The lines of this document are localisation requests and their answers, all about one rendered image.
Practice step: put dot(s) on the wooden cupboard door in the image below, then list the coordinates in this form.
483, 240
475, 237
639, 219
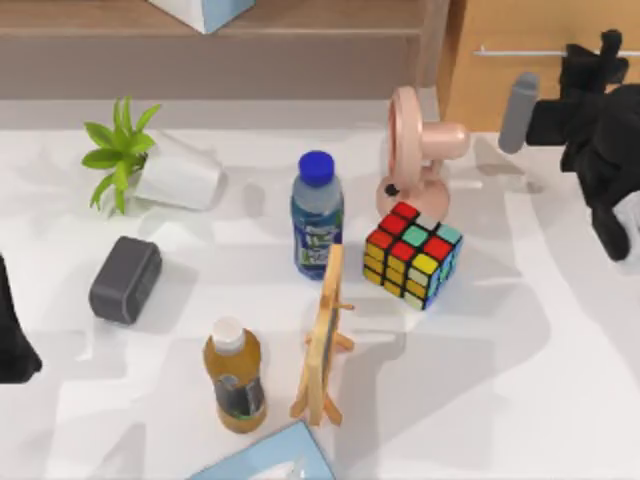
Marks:
490, 95

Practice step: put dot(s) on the pink desk fan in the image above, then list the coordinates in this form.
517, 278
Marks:
440, 142

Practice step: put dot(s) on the multicoloured puzzle cube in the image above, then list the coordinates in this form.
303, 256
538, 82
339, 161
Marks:
400, 260

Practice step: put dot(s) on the clear bottle with blue cap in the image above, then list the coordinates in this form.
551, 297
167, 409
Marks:
317, 215

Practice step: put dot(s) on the wooden framed blackboard on stand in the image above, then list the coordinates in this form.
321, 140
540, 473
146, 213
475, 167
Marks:
322, 320

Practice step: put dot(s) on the wooden open shelf cupboard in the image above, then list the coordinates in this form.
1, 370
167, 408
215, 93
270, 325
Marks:
210, 65

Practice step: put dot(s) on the light blue and white box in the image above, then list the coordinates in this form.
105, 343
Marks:
200, 12

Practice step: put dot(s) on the white pot with green plant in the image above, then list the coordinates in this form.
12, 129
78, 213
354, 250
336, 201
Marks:
175, 175

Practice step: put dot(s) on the yellow bottle with white cap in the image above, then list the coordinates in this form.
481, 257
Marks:
232, 365

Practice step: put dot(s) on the light blue tissue box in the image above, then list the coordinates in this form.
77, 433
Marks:
280, 455

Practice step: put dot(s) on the dark grey rounded box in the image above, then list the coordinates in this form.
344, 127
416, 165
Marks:
125, 280

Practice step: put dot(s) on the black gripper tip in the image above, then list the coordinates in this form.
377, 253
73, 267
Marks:
12, 345

